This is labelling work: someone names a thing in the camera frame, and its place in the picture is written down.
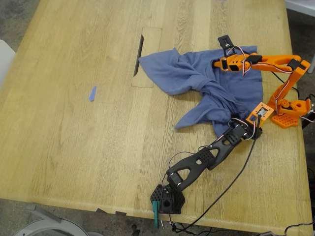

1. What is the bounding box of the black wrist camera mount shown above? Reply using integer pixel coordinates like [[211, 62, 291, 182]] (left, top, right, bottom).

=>
[[218, 35, 235, 57]]

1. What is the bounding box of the blue printed T-shirt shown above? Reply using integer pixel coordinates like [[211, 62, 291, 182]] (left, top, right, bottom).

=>
[[138, 45, 264, 138]]

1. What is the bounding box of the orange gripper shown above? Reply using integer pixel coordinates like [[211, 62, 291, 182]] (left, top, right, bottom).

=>
[[212, 54, 247, 73]]

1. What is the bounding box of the black camera usb cable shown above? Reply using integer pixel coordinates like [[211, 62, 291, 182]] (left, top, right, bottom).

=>
[[172, 114, 261, 233]]

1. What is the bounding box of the black power cable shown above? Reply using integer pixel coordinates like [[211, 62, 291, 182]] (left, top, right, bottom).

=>
[[168, 213, 215, 236]]

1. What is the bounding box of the grey plastic chair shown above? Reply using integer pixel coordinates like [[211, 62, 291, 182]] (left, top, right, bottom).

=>
[[13, 204, 104, 236]]

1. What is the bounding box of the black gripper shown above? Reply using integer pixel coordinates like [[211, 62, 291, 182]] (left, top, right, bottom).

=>
[[228, 117, 264, 141]]

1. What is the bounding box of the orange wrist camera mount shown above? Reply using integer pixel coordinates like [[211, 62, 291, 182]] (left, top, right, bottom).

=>
[[245, 101, 274, 126]]

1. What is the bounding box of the green table clamp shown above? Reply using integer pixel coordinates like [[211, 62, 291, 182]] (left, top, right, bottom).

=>
[[152, 201, 160, 230]]

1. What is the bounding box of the white chair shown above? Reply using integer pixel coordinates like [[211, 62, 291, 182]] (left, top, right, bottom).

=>
[[0, 39, 17, 87], [284, 0, 315, 74]]

